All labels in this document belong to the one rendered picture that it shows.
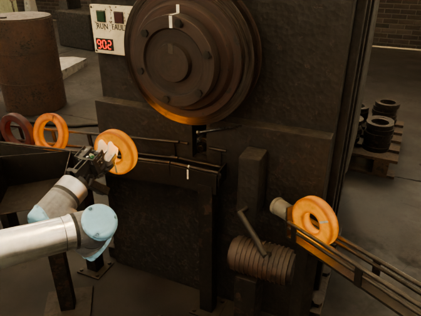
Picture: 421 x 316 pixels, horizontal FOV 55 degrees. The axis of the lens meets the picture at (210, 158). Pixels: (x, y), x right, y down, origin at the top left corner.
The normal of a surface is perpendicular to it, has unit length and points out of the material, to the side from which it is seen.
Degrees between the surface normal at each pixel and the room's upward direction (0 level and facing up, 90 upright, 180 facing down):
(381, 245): 0
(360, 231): 0
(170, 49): 90
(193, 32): 90
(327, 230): 89
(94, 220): 45
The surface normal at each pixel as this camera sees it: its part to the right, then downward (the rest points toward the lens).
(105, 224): 0.51, -0.41
